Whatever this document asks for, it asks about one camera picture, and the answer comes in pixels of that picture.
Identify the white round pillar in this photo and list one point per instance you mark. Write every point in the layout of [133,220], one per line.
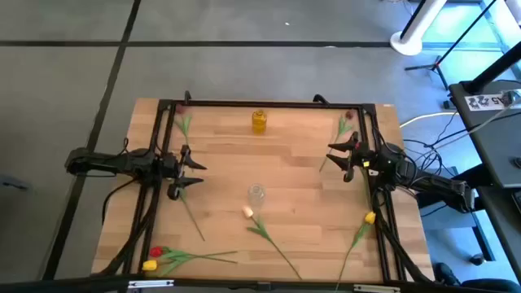
[411,38]

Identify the black tripod stand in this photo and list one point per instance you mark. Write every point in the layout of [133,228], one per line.
[437,63]

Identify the yellow glass vase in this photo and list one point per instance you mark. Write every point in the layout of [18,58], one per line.
[259,122]

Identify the black clamp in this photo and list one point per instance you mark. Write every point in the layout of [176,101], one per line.
[187,97]
[321,99]

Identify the white printed label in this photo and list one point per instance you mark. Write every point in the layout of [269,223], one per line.
[486,102]

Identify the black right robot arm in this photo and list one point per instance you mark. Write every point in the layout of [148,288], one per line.
[431,181]

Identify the black desk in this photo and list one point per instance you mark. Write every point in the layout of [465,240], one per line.
[488,146]

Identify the dark purple artificial tulip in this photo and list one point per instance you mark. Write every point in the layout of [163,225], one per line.
[343,128]
[186,124]

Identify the black desk leg frame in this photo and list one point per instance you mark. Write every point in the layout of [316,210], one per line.
[480,171]

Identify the white mounting plate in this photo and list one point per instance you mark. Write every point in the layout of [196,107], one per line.
[373,173]

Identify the clear cut-glass vase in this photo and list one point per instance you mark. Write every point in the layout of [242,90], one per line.
[256,196]

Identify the grey floor object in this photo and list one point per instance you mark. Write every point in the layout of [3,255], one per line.
[14,184]

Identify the yellow artificial tulip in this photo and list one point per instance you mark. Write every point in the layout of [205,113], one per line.
[369,217]
[149,265]

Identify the silver metal bracket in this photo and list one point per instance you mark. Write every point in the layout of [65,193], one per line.
[376,289]
[150,283]

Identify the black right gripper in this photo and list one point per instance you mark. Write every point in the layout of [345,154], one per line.
[366,160]

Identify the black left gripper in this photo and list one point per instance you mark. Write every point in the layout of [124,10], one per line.
[173,169]

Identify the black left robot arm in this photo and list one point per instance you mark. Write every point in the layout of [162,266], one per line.
[106,163]

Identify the black slanted pole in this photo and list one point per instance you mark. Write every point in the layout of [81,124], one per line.
[492,72]

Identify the black crossbar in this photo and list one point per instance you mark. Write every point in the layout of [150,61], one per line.
[244,287]

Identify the black aluminium table frame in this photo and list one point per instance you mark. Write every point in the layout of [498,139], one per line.
[264,103]

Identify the black chair wheel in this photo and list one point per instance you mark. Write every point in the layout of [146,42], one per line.
[476,259]

